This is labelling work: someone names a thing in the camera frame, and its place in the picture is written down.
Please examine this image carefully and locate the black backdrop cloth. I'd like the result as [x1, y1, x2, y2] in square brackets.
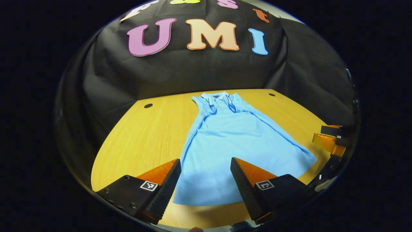
[55, 0, 359, 190]

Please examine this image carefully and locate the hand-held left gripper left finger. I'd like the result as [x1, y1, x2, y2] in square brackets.
[96, 159, 182, 225]

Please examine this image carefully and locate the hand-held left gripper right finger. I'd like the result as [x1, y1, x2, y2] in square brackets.
[230, 157, 317, 225]

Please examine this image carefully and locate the light blue T-shirt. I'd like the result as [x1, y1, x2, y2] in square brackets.
[173, 92, 317, 207]

